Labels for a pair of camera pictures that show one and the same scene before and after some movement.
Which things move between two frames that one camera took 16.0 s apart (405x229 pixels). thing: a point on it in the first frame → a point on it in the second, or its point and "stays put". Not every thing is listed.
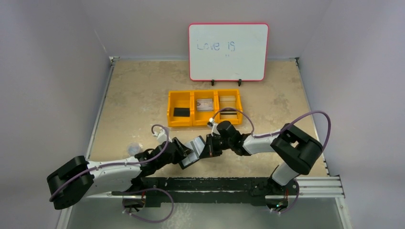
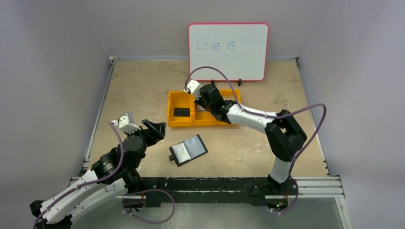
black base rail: (194, 190) stays put
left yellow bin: (179, 99) stays put
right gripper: (209, 146) → (199, 100)
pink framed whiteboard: (228, 52) stays put
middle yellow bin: (200, 118) stays put
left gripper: (182, 151) → (153, 136)
